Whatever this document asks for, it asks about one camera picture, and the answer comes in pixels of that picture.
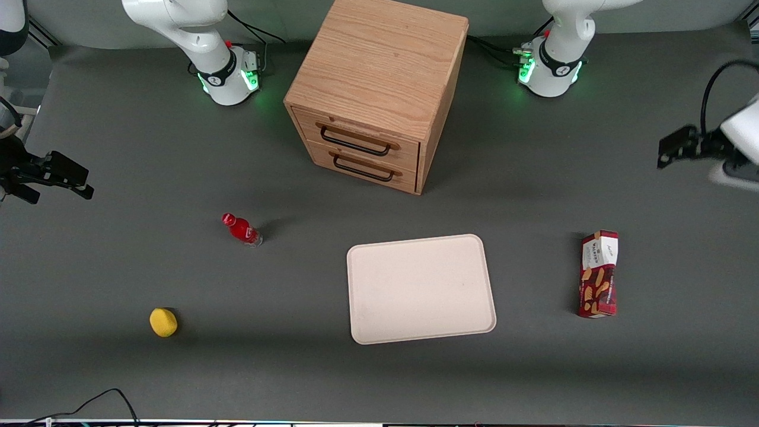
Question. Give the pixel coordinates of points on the wooden two-drawer cabinet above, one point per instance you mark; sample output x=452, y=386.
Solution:
x=379, y=65

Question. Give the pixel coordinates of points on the beige rectangular tray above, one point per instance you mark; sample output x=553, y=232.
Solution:
x=415, y=290

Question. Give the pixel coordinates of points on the yellow lemon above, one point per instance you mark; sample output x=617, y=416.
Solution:
x=163, y=322

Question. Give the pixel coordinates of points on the wooden drawer with pull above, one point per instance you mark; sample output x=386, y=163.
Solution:
x=362, y=133
x=367, y=172

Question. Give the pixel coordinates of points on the red plastic drink bottle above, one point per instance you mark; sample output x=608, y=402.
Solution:
x=240, y=228

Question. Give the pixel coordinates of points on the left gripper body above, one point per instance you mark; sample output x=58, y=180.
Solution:
x=708, y=146

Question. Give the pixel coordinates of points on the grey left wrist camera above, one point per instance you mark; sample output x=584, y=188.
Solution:
x=735, y=176

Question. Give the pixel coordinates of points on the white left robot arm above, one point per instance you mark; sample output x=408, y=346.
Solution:
x=554, y=71

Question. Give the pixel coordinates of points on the red cookie box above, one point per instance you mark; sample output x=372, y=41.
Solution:
x=599, y=284

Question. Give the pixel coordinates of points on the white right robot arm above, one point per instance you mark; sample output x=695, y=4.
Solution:
x=216, y=65

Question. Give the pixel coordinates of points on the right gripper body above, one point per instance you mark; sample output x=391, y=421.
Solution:
x=13, y=164

